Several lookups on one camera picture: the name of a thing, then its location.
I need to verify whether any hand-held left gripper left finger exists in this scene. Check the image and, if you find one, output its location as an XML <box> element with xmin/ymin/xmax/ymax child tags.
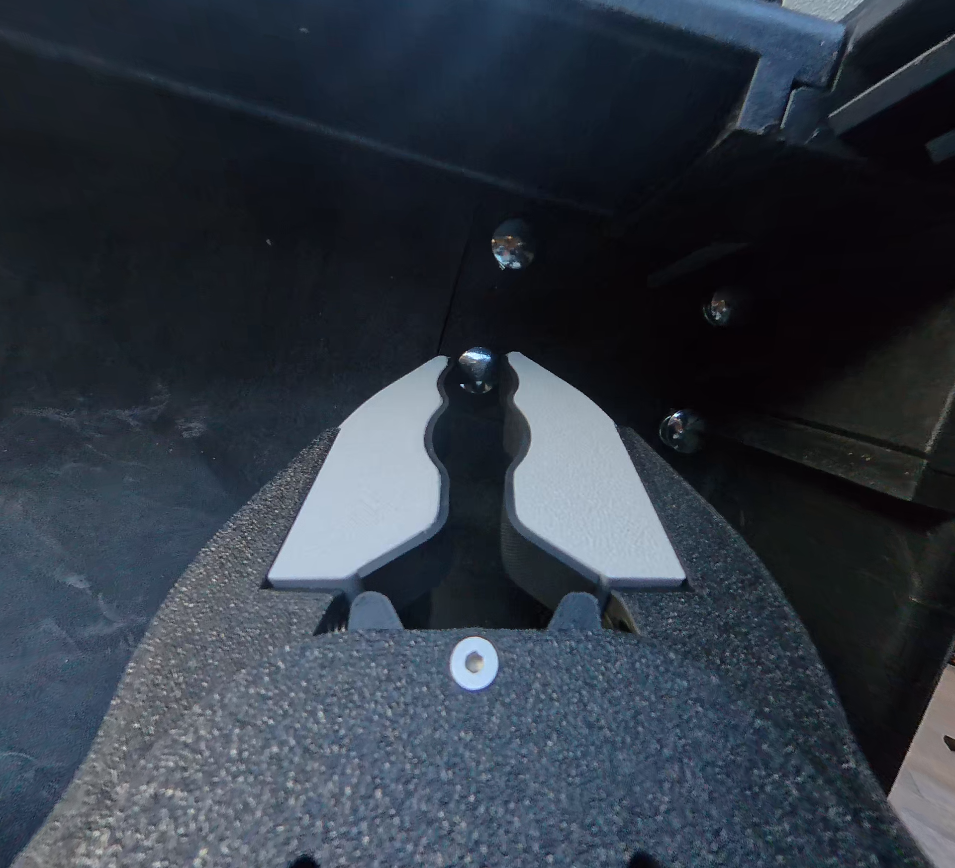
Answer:
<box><xmin>265</xmin><ymin>355</ymin><xmax>453</xmax><ymax>594</ymax></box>

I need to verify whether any round metal screw head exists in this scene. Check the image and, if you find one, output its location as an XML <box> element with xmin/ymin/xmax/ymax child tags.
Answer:
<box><xmin>490</xmin><ymin>217</ymin><xmax>538</xmax><ymax>272</ymax></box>
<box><xmin>701</xmin><ymin>288</ymin><xmax>743</xmax><ymax>328</ymax></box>
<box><xmin>457</xmin><ymin>347</ymin><xmax>501</xmax><ymax>395</ymax></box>
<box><xmin>658</xmin><ymin>408</ymin><xmax>706</xmax><ymax>455</ymax></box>

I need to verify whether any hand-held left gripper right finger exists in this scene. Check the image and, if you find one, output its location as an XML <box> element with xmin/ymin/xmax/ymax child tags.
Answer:
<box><xmin>498</xmin><ymin>351</ymin><xmax>689</xmax><ymax>611</ymax></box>

